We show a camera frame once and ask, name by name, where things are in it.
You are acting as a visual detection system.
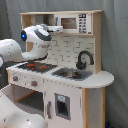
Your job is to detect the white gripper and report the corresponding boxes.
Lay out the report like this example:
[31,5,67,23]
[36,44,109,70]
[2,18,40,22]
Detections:
[47,26,63,33]

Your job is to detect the toy microwave door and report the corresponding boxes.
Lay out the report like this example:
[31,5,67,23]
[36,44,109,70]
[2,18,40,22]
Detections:
[55,14,78,33]

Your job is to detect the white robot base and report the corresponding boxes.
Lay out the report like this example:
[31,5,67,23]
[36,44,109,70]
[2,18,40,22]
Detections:
[0,91,46,128]

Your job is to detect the wooden toy kitchen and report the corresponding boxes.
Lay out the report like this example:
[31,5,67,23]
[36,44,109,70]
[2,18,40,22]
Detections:
[9,10,114,128]

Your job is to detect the grey range hood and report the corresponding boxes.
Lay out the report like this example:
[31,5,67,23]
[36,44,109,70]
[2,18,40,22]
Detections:
[24,14,44,28]

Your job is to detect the black toy stovetop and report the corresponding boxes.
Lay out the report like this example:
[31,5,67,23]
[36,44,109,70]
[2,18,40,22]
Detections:
[20,62,56,73]

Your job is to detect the black toy faucet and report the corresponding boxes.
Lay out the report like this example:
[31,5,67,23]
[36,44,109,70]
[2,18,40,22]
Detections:
[76,50,94,70]

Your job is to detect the grey toy sink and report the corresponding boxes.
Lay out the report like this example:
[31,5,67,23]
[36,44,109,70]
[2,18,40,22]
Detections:
[52,67,92,81]

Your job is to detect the right oven knob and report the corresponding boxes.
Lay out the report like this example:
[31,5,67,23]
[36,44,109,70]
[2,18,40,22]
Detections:
[31,81,38,87]

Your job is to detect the oven knob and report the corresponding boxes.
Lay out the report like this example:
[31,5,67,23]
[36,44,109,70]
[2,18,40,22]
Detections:
[31,81,38,87]
[12,75,19,83]

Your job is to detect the left oven knob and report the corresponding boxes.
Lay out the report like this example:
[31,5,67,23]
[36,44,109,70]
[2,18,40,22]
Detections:
[12,75,19,83]

